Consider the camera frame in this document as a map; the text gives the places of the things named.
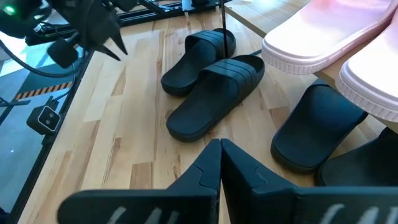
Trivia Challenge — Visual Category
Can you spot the pink slide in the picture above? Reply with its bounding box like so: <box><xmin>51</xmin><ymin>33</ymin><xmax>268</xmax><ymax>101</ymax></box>
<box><xmin>335</xmin><ymin>18</ymin><xmax>398</xmax><ymax>123</ymax></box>
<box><xmin>261</xmin><ymin>0</ymin><xmax>398</xmax><ymax>75</ymax></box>

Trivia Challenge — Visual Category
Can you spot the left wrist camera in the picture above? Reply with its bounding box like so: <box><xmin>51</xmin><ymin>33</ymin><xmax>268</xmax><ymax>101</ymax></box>
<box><xmin>47</xmin><ymin>39</ymin><xmax>79</xmax><ymax>69</ymax></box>

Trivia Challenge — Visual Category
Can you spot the black table-level camera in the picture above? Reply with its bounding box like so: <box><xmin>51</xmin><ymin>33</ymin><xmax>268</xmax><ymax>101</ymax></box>
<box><xmin>26</xmin><ymin>105</ymin><xmax>62</xmax><ymax>135</ymax></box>

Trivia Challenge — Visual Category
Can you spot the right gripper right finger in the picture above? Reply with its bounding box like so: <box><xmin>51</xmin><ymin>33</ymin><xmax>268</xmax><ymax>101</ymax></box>
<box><xmin>221</xmin><ymin>139</ymin><xmax>398</xmax><ymax>224</ymax></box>

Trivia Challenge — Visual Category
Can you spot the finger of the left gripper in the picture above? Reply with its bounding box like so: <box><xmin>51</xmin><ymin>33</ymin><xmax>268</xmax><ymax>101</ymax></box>
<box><xmin>102</xmin><ymin>12</ymin><xmax>129</xmax><ymax>55</ymax></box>
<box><xmin>90</xmin><ymin>40</ymin><xmax>121</xmax><ymax>60</ymax></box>

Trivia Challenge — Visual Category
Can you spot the black textured slide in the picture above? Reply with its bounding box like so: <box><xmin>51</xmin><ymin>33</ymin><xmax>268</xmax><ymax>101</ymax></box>
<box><xmin>270</xmin><ymin>79</ymin><xmax>369</xmax><ymax>175</ymax></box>
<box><xmin>317</xmin><ymin>127</ymin><xmax>398</xmax><ymax>187</ymax></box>

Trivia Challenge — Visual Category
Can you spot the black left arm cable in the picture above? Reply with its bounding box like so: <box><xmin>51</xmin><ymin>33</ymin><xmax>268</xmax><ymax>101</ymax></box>
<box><xmin>0</xmin><ymin>39</ymin><xmax>88</xmax><ymax>78</ymax></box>

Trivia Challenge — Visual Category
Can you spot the black striped slide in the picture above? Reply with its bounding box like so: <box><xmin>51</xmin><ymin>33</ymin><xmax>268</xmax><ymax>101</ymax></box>
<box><xmin>160</xmin><ymin>28</ymin><xmax>236</xmax><ymax>97</ymax></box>
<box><xmin>166</xmin><ymin>55</ymin><xmax>266</xmax><ymax>143</ymax></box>

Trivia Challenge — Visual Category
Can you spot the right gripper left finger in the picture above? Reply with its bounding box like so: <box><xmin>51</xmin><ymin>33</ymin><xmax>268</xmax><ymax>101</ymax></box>
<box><xmin>57</xmin><ymin>139</ymin><xmax>222</xmax><ymax>224</ymax></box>

